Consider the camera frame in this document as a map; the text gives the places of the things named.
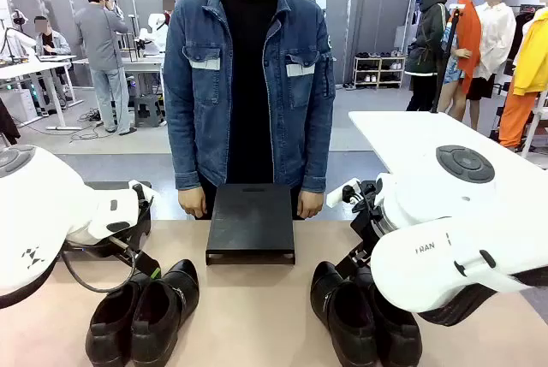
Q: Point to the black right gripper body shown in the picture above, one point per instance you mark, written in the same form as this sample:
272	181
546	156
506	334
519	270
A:
368	230

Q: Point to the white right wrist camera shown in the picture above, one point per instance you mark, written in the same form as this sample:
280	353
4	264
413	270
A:
340	193

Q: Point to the person behind white robot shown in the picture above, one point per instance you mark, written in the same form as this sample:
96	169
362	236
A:
168	5

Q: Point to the person's right forearm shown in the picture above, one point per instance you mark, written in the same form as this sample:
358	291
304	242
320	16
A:
184	157

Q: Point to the white paper sign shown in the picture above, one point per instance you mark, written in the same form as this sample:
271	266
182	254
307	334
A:
320	0

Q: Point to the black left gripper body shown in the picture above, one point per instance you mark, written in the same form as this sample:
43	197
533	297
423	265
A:
92	248

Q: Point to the grey plastic stool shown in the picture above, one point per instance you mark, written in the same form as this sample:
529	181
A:
147	110

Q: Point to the mannequin in yellow hoodie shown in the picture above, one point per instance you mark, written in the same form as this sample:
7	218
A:
528	63

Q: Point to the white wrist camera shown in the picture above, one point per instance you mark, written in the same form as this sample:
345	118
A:
147	191
340	193

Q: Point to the person's left forearm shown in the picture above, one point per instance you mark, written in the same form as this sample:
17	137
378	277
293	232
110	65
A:
317	157

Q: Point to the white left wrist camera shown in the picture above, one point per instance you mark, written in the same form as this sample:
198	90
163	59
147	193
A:
147	191

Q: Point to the man in grey shirt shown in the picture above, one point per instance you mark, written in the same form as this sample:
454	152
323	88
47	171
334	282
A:
100	42

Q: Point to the white office desk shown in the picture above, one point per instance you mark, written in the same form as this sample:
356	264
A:
30	67

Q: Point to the black shoe stand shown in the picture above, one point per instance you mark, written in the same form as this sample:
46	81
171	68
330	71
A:
250	221
107	185

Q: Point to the wooden shoe rack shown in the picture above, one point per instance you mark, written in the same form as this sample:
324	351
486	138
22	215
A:
379	72

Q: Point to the person's left hand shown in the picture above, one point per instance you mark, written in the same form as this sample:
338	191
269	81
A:
310	204

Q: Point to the person in denim jacket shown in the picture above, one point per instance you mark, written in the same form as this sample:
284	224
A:
248	84

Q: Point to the black leather shoe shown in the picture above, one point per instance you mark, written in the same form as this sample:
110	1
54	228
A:
109	324
342	320
396	333
164	311

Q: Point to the large white table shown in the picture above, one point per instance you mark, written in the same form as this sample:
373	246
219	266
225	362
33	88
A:
406	136

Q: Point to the person's right hand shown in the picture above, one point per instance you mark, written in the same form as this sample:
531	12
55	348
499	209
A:
192	202

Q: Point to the mannequin in dark jacket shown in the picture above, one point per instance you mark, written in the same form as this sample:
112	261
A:
430	37

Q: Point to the white cabinet under desk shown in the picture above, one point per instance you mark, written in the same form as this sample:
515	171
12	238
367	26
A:
19	106

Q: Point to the mannequin in orange garment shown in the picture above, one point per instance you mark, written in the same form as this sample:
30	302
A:
466	37

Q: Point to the dark hanging cloth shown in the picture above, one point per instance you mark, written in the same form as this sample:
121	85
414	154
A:
7	121

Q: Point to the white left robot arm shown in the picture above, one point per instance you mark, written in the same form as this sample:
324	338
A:
38	204

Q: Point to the white work desk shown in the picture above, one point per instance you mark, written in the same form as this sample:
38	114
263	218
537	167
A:
141	63

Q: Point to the black tripod pole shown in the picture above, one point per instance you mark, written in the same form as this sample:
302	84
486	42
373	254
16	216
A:
445	59

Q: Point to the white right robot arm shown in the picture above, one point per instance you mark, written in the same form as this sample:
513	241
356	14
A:
428	256

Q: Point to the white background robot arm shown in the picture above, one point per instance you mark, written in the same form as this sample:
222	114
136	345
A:
154	33

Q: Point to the seated person in grey jacket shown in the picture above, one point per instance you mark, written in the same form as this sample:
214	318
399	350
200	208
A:
51	42

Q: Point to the white background robot with camera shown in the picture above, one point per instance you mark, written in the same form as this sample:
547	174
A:
13	29

